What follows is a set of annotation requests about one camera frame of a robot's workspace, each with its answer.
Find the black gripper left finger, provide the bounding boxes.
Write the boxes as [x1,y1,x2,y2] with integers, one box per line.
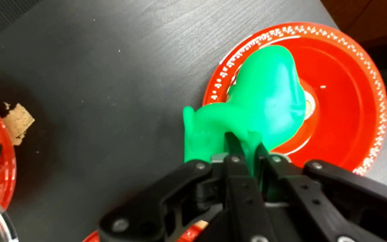
[99,132,279,242]

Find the red plastic bowl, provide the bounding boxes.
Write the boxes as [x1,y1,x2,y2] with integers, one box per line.
[202,20,387,176]

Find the green plush toy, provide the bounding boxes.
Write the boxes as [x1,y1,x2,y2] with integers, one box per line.
[182,44,308,164]

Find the small cardboard scrap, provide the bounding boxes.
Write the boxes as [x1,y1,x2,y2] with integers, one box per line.
[2,102,37,147]

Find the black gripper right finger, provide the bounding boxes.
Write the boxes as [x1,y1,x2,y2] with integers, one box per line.
[252,141,387,242]

